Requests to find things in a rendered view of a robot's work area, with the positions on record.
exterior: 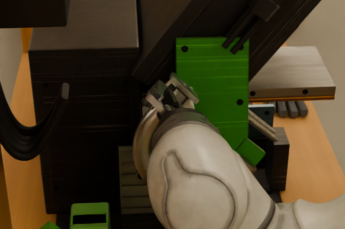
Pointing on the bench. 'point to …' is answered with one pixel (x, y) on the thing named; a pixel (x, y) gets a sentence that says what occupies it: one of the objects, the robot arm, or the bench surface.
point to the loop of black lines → (22, 140)
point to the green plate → (217, 82)
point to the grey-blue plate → (265, 110)
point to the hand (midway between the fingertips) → (176, 100)
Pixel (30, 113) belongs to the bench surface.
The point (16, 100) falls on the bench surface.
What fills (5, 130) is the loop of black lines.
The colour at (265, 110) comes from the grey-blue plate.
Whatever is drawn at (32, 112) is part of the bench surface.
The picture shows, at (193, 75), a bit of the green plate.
